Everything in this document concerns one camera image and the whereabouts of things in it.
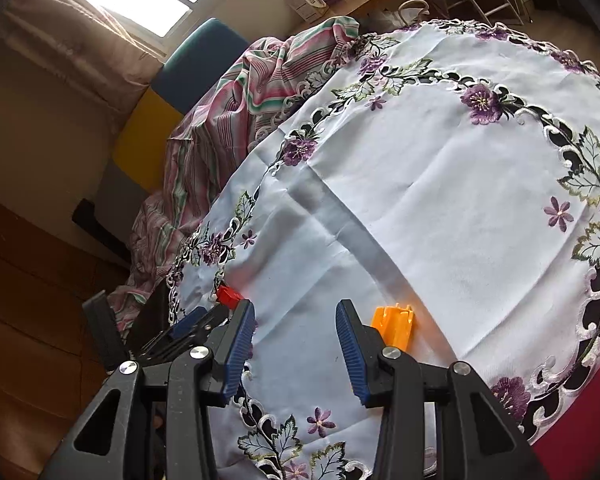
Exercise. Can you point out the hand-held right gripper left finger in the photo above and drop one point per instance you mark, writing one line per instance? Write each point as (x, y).
(240, 350)

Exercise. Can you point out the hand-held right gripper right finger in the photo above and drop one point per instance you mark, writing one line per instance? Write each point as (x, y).
(352, 355)

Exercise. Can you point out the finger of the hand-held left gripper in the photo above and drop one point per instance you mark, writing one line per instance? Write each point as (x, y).
(190, 322)

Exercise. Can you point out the red translucent plastic piece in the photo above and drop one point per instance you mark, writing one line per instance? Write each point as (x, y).
(228, 296)

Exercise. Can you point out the orange plastic clip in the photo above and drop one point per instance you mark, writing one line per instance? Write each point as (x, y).
(395, 322)

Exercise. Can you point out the wooden wardrobe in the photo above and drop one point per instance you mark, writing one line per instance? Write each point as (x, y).
(30, 310)

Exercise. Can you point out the black rolled mat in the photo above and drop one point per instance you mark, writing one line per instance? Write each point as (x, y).
(97, 227)

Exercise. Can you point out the white floral embroidered tablecloth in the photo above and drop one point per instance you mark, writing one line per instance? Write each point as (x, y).
(430, 185)

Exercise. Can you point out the pink green striped bed sheet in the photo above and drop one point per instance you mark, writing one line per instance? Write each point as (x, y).
(240, 100)

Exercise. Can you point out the person's red clothing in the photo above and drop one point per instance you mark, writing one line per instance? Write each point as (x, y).
(590, 435)

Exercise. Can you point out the grey yellow blue headboard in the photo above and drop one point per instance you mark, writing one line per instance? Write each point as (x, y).
(200, 60)

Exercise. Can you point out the beige patterned curtain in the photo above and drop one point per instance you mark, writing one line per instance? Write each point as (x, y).
(70, 45)

